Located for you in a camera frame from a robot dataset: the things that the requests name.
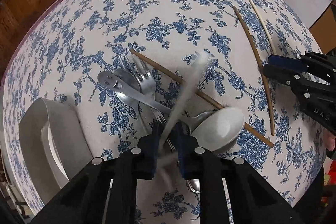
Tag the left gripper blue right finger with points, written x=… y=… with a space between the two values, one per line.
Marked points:
x=230 y=189

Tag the small steel spoon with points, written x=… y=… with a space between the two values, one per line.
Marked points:
x=128 y=93

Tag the smiley steel spoon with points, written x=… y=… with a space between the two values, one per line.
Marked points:
x=108 y=80

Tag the grey metal tray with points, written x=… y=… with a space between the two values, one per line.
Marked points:
x=53 y=145

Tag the right hand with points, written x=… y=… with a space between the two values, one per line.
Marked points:
x=328 y=140

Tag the cardboard box on floor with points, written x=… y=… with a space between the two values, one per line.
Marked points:
x=323 y=30

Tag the blue floral tablecloth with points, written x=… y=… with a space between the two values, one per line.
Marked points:
x=62 y=56

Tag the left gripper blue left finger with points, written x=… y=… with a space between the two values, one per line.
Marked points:
x=105 y=191

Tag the white plastic fork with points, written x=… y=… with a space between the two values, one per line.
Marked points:
x=188 y=90

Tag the cream chopstick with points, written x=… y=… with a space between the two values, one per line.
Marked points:
x=264 y=27

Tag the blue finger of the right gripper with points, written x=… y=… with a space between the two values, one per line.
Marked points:
x=287 y=63
x=280 y=74

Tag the steel fork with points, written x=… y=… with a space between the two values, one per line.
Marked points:
x=142 y=82

